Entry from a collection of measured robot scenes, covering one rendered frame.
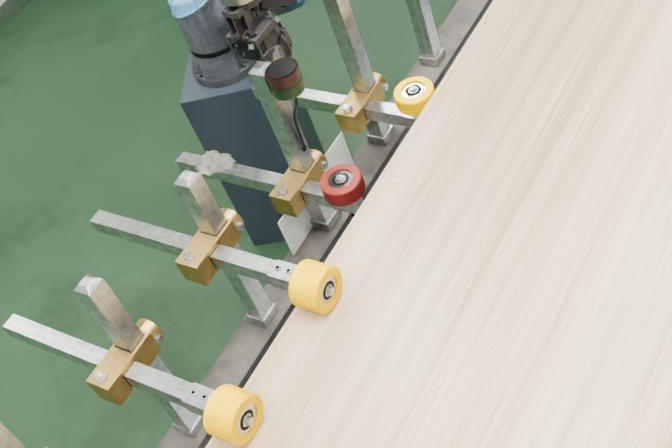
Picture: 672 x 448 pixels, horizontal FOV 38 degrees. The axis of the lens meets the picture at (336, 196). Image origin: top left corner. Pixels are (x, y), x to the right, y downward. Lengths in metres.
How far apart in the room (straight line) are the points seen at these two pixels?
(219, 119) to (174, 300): 0.63
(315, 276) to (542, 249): 0.36
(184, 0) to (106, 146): 1.26
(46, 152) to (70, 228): 0.46
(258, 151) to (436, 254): 1.19
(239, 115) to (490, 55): 0.91
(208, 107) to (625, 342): 1.49
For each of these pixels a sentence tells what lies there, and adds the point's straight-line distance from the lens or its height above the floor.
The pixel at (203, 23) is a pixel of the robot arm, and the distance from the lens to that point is 2.54.
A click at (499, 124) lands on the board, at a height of 0.90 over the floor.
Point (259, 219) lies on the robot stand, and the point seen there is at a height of 0.11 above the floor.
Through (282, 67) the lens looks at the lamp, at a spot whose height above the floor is 1.13.
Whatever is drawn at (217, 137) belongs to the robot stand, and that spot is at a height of 0.46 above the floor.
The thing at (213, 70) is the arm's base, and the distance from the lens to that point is 2.62.
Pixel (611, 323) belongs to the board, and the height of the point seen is 0.90.
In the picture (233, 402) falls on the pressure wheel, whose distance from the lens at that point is 1.48.
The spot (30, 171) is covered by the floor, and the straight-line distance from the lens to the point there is 3.77.
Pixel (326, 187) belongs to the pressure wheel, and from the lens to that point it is 1.79.
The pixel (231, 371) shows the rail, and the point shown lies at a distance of 1.87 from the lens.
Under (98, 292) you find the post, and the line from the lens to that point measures 1.53.
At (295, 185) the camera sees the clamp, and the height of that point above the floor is 0.87.
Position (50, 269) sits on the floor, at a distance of 3.35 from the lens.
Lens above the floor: 2.14
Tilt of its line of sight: 44 degrees down
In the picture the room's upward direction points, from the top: 22 degrees counter-clockwise
